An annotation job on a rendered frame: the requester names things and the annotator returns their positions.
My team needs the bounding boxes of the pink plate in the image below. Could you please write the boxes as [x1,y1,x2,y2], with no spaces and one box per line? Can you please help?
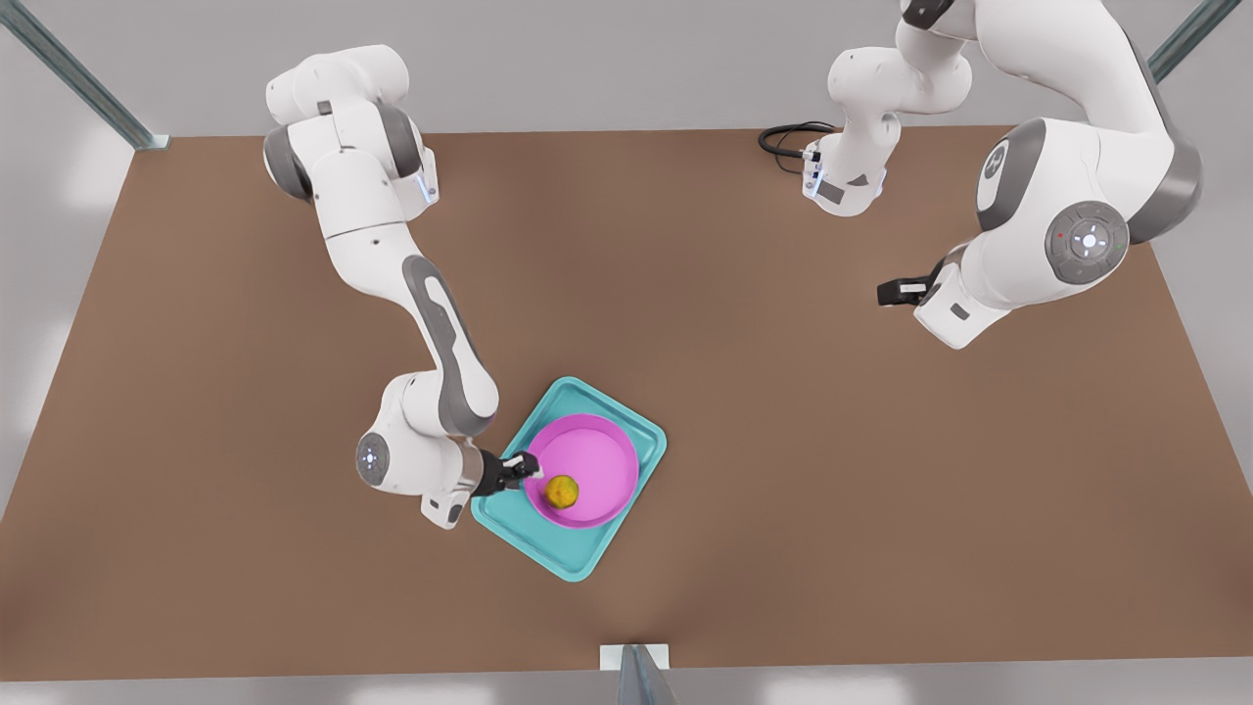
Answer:
[524,413,641,531]

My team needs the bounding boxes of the teal tray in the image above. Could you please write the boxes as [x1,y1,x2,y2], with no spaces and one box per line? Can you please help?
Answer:
[471,376,669,584]

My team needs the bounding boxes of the black cable loop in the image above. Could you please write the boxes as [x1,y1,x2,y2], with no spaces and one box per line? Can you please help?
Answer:
[758,121,837,177]

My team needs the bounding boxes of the silver frame post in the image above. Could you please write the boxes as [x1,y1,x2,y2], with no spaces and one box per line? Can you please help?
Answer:
[598,643,678,705]
[0,0,171,153]
[1145,0,1244,84]

